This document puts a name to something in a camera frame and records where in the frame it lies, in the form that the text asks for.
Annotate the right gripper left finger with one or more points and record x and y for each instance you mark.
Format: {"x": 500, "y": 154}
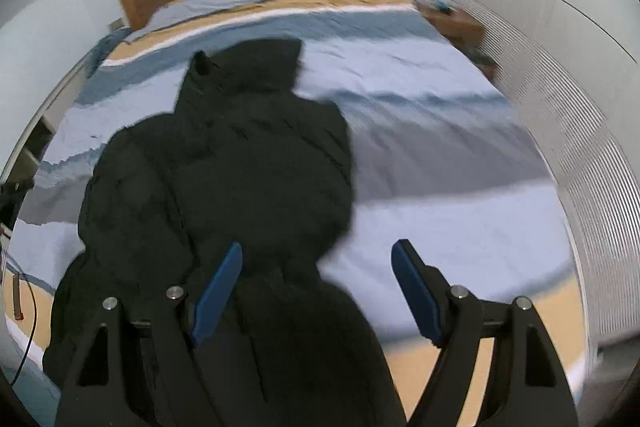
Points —
{"x": 106, "y": 385}

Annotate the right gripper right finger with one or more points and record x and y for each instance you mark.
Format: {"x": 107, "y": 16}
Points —
{"x": 526, "y": 386}

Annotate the black puffer coat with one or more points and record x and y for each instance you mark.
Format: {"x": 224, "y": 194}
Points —
{"x": 240, "y": 159}

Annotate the blue crumpled cloth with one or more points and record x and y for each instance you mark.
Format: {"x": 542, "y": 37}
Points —
{"x": 104, "y": 48}

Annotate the striped bed duvet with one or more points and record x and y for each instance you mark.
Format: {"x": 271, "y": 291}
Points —
{"x": 439, "y": 157}

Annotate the right wooden nightstand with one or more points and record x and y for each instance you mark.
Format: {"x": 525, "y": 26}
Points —
{"x": 457, "y": 26}

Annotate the white wardrobe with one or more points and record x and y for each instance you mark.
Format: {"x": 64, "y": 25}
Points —
{"x": 571, "y": 67}

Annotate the wall switch plate left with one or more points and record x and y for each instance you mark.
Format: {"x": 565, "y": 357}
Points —
{"x": 116, "y": 24}

